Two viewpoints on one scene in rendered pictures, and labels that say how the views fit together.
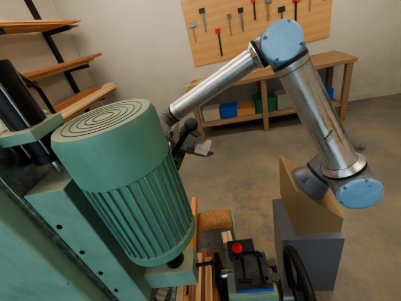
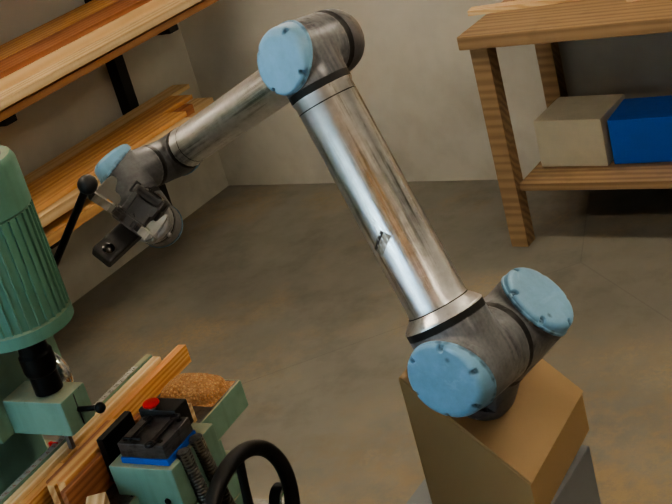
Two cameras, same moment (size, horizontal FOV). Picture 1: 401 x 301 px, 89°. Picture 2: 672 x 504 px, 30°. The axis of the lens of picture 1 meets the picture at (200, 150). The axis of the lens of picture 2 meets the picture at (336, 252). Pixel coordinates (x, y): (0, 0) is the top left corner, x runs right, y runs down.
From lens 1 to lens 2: 1.76 m
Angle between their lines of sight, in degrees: 22
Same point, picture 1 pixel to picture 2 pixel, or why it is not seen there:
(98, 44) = not seen: outside the picture
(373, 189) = (455, 368)
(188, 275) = (57, 411)
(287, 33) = (283, 52)
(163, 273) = (26, 401)
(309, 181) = not seen: hidden behind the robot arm
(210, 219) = (178, 384)
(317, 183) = not seen: hidden behind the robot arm
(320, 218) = (475, 470)
